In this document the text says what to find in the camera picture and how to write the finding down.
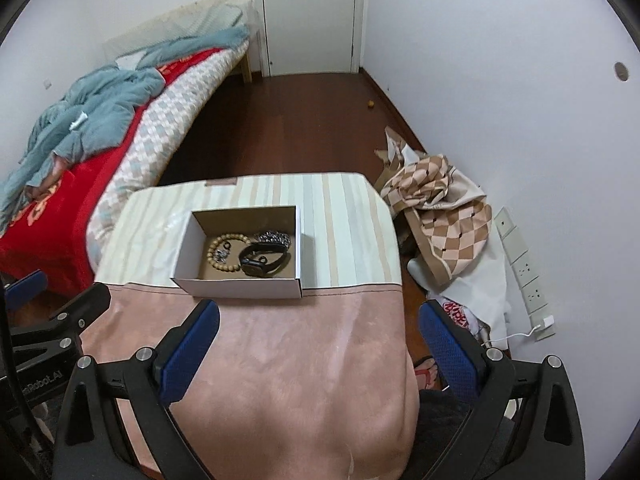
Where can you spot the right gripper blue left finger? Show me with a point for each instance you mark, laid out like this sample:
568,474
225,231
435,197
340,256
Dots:
183,348

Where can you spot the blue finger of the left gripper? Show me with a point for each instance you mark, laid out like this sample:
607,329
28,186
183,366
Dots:
24,290
81,311

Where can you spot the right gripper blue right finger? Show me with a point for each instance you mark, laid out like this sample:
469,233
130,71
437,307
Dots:
454,350

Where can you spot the red flip flop sandal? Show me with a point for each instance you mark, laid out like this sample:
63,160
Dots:
427,373

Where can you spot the red bed blanket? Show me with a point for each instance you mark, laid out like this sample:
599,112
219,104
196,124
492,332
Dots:
49,233

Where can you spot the white cardboard box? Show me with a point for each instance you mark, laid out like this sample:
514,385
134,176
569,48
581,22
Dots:
207,264

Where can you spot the white power strip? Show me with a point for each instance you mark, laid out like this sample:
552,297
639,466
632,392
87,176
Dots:
526,276

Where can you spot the black smart watch band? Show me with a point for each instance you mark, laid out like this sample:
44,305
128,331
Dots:
263,259

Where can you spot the beige checkered cloth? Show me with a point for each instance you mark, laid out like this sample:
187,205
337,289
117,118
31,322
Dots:
447,213

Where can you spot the teal quilted blanket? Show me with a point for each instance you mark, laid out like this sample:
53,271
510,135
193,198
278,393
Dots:
95,113

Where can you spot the checkered bed mattress cover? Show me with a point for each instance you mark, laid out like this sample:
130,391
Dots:
163,126

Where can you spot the white door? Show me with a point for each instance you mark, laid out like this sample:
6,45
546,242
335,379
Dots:
309,36

